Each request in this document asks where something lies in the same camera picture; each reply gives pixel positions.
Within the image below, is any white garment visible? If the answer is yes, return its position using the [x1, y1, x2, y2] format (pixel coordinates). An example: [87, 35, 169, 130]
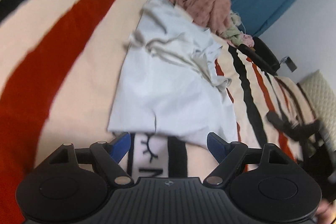
[108, 0, 238, 146]

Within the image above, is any cream quilted headboard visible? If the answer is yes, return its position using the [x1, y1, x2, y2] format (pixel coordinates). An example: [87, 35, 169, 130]
[299, 70, 335, 163]

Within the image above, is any black bag on bed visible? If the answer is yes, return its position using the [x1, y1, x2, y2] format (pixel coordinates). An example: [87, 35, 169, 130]
[238, 37, 280, 75]

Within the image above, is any green floral cloth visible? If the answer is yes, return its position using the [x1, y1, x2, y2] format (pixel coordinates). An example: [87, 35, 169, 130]
[221, 25, 243, 46]

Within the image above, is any striped cream red black blanket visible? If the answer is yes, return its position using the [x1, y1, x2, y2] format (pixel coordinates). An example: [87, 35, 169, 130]
[1, 0, 316, 223]

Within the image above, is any black wall plug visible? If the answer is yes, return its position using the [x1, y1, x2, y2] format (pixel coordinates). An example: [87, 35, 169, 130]
[280, 56, 297, 73]

